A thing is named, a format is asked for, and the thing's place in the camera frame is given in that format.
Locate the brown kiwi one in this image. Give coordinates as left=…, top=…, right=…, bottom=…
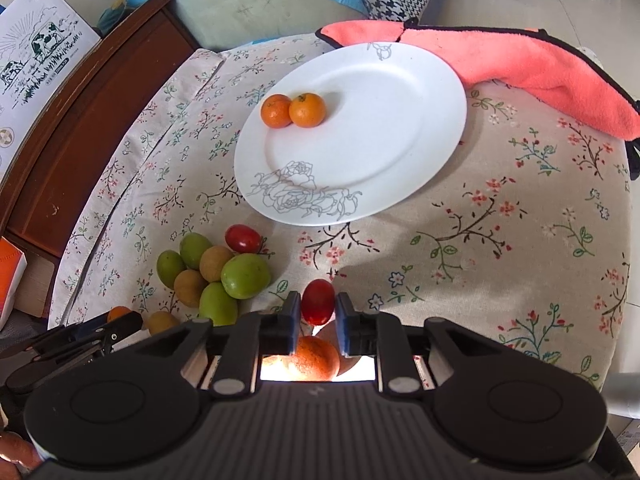
left=146, top=311, right=180, bottom=336

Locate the red cherry tomato one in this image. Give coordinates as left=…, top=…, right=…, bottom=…
left=224, top=224, right=262, bottom=254

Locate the green jujube four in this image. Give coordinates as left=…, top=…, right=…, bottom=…
left=198, top=282, right=239, bottom=326

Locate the green sofa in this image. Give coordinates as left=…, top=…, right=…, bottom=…
left=172, top=0, right=364, bottom=52

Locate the floral tablecloth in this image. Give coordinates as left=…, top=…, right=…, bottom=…
left=49, top=35, right=631, bottom=387

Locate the person right hand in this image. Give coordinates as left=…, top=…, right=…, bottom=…
left=0, top=431, right=42, bottom=480

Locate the orange gift box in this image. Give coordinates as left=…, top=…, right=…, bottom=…
left=0, top=237, right=27, bottom=330

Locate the white milk carton box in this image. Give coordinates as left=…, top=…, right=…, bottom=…
left=0, top=0, right=100, bottom=174

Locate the orange tangerine one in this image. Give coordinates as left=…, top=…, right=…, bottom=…
left=260, top=94, right=292, bottom=129

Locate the brown kiwi two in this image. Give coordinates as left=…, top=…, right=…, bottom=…
left=174, top=269, right=208, bottom=309

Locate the red cherry tomato two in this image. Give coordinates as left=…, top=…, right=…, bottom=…
left=300, top=278, right=335, bottom=326

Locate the orange tangerine two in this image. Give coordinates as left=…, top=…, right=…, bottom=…
left=288, top=92, right=326, bottom=128

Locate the pink towel black trim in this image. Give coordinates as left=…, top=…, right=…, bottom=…
left=317, top=20, right=639, bottom=141

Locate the orange tangerine three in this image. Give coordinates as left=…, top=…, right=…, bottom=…
left=262, top=336, right=340, bottom=382

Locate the green jujube two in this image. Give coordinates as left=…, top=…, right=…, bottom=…
left=179, top=232, right=213, bottom=270

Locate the orange tangerine five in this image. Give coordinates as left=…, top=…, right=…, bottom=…
left=107, top=306, right=130, bottom=323

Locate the green jujube one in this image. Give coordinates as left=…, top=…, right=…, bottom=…
left=156, top=250, right=186, bottom=289

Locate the brown kiwi three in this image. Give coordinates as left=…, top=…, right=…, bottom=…
left=198, top=245, right=233, bottom=283

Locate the green jujube three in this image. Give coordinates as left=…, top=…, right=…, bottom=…
left=220, top=254, right=271, bottom=300

